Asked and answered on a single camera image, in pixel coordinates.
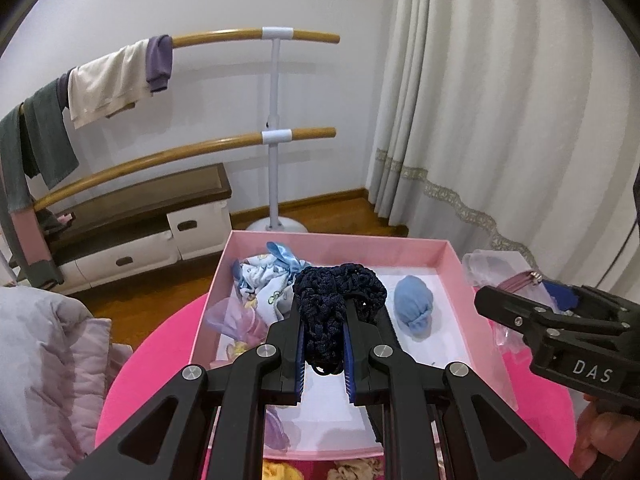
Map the pink round tablecloth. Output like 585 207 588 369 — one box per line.
94 296 576 462

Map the clear plastic bag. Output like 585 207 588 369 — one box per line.
462 249 553 362

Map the yellow crochet toy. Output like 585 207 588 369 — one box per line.
262 460 304 480

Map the cream garment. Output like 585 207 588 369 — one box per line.
67 39 151 129

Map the grey quilt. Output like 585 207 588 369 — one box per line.
1 286 134 479

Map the light blue sock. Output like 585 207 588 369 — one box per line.
394 275 434 337

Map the white printed paper sheet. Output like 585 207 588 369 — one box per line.
266 266 471 460

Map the lower wooden barre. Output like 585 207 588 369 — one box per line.
34 127 336 210

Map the pink cardboard box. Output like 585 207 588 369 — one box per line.
192 231 515 460

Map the purple garment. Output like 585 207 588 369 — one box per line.
145 35 174 93

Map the grey pink yoga mat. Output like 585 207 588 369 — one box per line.
1 162 70 289

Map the white curtain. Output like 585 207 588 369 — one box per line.
367 0 639 300

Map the dark wood bench cabinet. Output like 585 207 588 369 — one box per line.
49 164 232 294

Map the person's right hand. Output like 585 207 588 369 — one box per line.
570 394 639 478

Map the dark green towel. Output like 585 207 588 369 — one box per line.
1 78 79 214

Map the navy crochet item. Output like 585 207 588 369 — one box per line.
293 263 387 375

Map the patterned white blue cloth bundle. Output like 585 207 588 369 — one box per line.
232 242 310 326

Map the wooden barre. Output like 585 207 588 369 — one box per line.
34 127 336 210
14 27 342 116

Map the white barre stand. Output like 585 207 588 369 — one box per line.
247 26 307 233

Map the beige floral scrunchie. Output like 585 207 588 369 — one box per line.
326 458 384 480

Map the upper wooden barre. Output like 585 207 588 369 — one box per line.
14 27 342 116

